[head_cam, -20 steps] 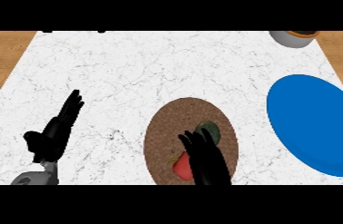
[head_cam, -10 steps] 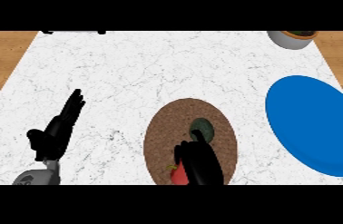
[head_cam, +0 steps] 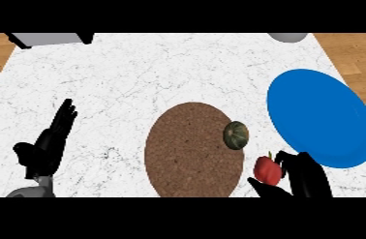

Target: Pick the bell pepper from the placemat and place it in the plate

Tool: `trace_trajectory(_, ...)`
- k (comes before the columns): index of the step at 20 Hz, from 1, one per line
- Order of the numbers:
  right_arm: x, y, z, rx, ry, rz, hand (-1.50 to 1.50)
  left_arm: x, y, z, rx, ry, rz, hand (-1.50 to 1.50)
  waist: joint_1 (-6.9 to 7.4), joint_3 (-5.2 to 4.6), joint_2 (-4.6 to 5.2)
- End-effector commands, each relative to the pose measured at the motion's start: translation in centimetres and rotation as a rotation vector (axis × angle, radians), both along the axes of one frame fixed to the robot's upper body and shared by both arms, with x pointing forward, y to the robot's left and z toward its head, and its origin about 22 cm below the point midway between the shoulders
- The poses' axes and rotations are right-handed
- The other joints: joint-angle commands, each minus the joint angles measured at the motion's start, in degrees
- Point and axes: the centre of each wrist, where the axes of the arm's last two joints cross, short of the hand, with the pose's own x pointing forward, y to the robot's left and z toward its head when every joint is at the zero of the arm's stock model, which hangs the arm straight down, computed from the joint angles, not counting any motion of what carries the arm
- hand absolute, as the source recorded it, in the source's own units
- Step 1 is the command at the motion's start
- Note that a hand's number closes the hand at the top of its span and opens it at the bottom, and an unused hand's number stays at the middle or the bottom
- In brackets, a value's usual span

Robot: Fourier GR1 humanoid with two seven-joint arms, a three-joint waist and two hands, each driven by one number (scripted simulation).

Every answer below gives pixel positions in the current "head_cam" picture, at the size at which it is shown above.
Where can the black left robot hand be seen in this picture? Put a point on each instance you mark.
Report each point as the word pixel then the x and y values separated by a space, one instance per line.
pixel 50 143

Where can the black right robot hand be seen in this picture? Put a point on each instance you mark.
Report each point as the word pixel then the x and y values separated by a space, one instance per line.
pixel 307 175

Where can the red bell pepper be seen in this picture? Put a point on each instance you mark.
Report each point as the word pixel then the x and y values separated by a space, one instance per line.
pixel 265 170

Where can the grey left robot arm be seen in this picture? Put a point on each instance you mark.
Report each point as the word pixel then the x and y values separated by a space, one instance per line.
pixel 33 188

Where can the blue plate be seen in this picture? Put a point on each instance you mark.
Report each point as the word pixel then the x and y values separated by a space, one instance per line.
pixel 315 117

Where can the round brown placemat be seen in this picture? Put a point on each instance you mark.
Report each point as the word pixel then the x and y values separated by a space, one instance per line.
pixel 191 151

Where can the dark green squash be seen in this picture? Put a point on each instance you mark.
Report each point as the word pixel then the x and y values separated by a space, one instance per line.
pixel 236 135

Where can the grey and black appliance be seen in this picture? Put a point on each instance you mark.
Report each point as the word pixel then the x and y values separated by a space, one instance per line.
pixel 47 39

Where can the grey round object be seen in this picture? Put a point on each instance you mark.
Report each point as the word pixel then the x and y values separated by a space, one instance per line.
pixel 286 36

